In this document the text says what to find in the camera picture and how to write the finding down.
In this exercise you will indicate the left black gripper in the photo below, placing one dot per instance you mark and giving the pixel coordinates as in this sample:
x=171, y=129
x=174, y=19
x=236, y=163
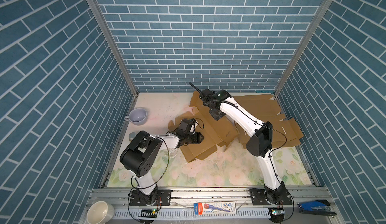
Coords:
x=197, y=137

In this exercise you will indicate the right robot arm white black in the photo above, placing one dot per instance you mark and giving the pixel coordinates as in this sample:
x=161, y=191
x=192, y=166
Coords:
x=221, y=103

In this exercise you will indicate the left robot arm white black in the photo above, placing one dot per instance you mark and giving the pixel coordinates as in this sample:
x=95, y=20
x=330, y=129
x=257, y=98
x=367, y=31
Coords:
x=143, y=150

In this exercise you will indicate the flat brown cardboard box stack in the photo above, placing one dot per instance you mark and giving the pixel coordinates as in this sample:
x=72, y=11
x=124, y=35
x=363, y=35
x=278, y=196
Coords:
x=265, y=108

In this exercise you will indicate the lavender mug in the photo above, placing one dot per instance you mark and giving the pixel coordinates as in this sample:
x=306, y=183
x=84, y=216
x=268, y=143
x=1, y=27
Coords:
x=137, y=116

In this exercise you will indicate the small jar with lid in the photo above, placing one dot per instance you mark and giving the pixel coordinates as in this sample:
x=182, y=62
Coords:
x=132, y=135

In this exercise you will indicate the toothpaste package red blue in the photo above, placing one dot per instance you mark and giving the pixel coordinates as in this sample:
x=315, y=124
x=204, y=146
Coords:
x=214, y=208

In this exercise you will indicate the left controller board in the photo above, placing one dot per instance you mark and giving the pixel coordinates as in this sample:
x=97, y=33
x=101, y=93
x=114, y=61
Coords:
x=147, y=216

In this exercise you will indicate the controller board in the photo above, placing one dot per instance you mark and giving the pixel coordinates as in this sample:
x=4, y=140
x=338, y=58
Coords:
x=147, y=216
x=277, y=215

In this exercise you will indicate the white bowl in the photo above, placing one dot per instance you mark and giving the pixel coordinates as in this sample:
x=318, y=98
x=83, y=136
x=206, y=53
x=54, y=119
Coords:
x=100, y=213

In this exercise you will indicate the right controller board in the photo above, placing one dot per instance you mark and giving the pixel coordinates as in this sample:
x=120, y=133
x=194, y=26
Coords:
x=277, y=215

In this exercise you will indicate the blue stapler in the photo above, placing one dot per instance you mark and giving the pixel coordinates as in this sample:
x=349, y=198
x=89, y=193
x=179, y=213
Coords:
x=318, y=207

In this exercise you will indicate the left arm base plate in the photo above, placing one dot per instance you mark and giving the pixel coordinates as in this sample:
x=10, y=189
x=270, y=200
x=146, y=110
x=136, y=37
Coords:
x=164, y=197

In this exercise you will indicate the aluminium rail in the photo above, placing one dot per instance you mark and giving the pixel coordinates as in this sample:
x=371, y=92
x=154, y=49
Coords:
x=183, y=199

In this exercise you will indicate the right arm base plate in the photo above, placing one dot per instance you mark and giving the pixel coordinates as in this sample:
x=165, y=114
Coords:
x=261, y=197

